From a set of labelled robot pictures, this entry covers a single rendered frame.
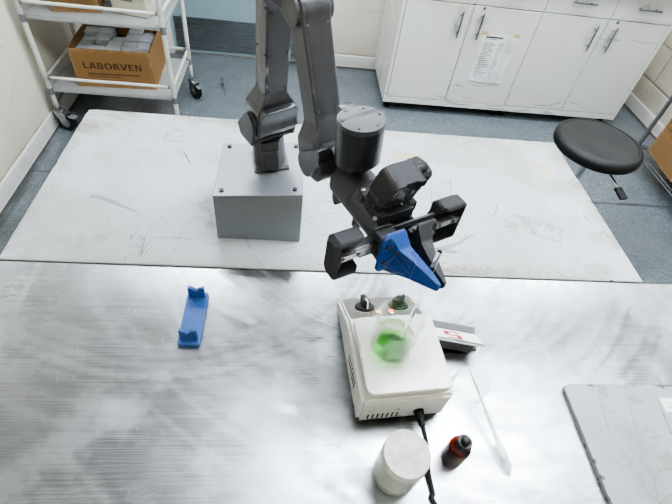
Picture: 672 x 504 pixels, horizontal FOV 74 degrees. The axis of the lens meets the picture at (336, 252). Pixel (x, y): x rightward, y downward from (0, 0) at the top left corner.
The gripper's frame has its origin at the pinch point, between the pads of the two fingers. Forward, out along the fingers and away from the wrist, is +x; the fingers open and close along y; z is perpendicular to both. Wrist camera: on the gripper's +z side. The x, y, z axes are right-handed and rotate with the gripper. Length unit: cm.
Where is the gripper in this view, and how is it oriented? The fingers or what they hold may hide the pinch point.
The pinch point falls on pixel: (422, 264)
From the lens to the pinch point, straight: 51.5
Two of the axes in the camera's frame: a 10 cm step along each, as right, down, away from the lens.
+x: 4.9, 6.8, -5.4
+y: 8.6, -3.0, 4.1
